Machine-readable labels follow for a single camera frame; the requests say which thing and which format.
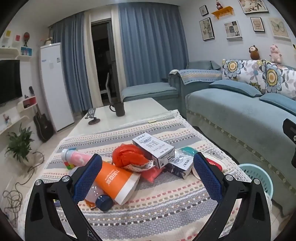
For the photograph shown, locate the dark floor cables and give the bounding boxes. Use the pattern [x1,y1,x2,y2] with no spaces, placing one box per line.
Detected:
[2,151,44,220]

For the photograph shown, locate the white and red shelf box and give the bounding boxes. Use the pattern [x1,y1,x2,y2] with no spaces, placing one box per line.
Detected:
[17,96,37,112]

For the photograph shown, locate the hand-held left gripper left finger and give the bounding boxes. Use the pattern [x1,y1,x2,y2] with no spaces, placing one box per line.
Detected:
[24,153,103,241]

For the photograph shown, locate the pink pig plush toy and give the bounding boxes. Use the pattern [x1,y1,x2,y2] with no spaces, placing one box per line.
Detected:
[269,44,282,63]

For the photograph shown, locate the white tall appliance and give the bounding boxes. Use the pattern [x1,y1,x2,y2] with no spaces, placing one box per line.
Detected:
[39,42,75,132]

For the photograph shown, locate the white low wall shelf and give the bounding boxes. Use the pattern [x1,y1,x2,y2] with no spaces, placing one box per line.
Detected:
[0,115,30,135]

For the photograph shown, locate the pink soft packet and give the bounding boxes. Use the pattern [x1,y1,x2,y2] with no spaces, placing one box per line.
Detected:
[139,166,165,183]

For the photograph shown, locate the blue patterned armrest cover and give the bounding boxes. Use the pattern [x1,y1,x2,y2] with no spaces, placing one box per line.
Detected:
[168,69,223,85]

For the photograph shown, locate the black framed butterfly picture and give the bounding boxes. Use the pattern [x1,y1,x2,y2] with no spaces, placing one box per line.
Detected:
[250,17,264,32]

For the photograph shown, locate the white milk carton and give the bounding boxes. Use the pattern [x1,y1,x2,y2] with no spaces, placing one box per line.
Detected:
[132,137,175,169]
[166,152,194,180]

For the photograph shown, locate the butterfly canvas picture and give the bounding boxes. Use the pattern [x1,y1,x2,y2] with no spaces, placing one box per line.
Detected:
[268,17,290,39]

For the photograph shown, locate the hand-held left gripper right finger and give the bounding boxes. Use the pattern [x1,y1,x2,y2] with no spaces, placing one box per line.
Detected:
[193,152,272,241]

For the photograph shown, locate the cream curtain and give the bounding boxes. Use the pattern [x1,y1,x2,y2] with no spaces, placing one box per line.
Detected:
[83,10,103,109]

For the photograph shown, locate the metal phone stand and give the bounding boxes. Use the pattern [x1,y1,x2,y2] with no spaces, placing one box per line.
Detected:
[85,108,100,125]

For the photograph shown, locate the yellow wall shelf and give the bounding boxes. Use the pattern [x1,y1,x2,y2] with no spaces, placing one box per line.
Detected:
[211,6,233,19]

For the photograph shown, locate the striped woven tablecloth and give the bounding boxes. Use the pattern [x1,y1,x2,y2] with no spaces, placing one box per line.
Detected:
[17,110,273,241]

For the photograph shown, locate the red and white paper bowl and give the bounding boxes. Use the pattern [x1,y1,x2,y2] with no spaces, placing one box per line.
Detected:
[192,153,224,180]

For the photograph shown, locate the black acoustic guitar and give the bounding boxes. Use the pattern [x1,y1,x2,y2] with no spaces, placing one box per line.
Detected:
[29,86,54,142]

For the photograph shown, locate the orange and white paper cup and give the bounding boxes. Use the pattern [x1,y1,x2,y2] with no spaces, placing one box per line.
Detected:
[92,161,141,206]

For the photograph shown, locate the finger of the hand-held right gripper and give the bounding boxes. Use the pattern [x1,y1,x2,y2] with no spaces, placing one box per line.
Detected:
[282,118,296,168]

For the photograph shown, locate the light blue plastic basket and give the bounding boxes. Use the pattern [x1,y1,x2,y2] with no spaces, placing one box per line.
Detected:
[238,163,274,202]

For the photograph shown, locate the dark brown mug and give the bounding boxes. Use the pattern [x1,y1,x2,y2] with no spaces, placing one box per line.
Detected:
[109,102,125,117]

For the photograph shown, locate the clear bottle with blue cap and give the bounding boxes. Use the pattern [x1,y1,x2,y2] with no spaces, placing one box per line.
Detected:
[84,183,114,212]

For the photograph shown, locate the white polka dot ribbon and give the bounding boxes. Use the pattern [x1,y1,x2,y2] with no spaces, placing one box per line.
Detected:
[122,159,156,173]

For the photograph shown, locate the plain blue cushion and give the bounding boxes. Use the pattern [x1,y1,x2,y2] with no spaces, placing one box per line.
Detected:
[259,93,296,109]
[209,80,263,97]

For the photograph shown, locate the pink bottle with grey cap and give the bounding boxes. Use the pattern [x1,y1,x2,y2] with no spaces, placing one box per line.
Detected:
[61,149,93,167]

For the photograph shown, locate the floral painting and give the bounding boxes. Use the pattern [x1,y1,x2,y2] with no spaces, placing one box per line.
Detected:
[238,0,269,14]

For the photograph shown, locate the black television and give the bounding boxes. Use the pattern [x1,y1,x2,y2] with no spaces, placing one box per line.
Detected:
[0,60,23,107]

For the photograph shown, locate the blue sofa back cushion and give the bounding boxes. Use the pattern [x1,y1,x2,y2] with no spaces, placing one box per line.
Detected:
[186,61,221,70]

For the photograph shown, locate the brown monkey plush toy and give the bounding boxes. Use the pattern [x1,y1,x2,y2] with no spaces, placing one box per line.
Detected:
[248,45,261,60]

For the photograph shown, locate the teal plastic lid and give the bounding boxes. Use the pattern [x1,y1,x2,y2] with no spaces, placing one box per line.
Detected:
[179,147,199,159]

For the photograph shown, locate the blue curtain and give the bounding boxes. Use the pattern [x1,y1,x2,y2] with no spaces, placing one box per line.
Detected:
[118,3,189,87]
[50,11,93,114]

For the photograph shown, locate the blue fabric sofa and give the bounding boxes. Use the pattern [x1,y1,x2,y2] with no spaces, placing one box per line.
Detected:
[121,60,296,218]

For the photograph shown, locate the newsprint canvas picture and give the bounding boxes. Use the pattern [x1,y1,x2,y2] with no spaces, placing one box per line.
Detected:
[224,20,243,39]

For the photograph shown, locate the orange plastic bag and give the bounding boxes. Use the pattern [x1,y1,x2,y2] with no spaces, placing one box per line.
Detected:
[112,144,155,171]

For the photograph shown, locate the white chair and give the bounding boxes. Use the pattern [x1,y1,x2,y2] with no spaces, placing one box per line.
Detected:
[100,72,110,95]

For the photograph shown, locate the green potted plant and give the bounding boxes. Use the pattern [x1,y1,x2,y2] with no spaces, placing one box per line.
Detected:
[5,123,35,166]

